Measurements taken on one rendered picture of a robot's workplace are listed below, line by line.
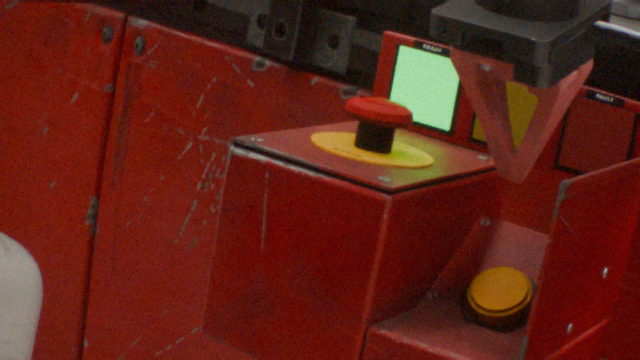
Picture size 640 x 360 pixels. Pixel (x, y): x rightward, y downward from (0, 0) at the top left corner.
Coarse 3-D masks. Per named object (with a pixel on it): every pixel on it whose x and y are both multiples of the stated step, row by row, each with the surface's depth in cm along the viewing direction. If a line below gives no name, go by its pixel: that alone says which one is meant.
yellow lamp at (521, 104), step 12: (516, 84) 79; (516, 96) 79; (528, 96) 79; (516, 108) 79; (528, 108) 79; (516, 120) 80; (528, 120) 79; (480, 132) 81; (516, 132) 80; (516, 144) 80
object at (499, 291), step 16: (480, 272) 74; (496, 272) 73; (512, 272) 73; (480, 288) 72; (496, 288) 72; (512, 288) 72; (528, 288) 72; (480, 304) 71; (496, 304) 71; (512, 304) 71; (528, 304) 72; (480, 320) 72; (496, 320) 71; (512, 320) 71
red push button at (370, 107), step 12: (360, 96) 75; (372, 96) 76; (348, 108) 74; (360, 108) 74; (372, 108) 74; (384, 108) 74; (396, 108) 74; (408, 108) 75; (360, 120) 74; (372, 120) 73; (384, 120) 73; (396, 120) 74; (408, 120) 74; (360, 132) 75; (372, 132) 74; (384, 132) 75; (360, 144) 75; (372, 144) 75; (384, 144) 75
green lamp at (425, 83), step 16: (400, 48) 83; (400, 64) 83; (416, 64) 83; (432, 64) 82; (448, 64) 82; (400, 80) 84; (416, 80) 83; (432, 80) 82; (448, 80) 82; (400, 96) 84; (416, 96) 83; (432, 96) 83; (448, 96) 82; (416, 112) 83; (432, 112) 83; (448, 112) 82; (448, 128) 82
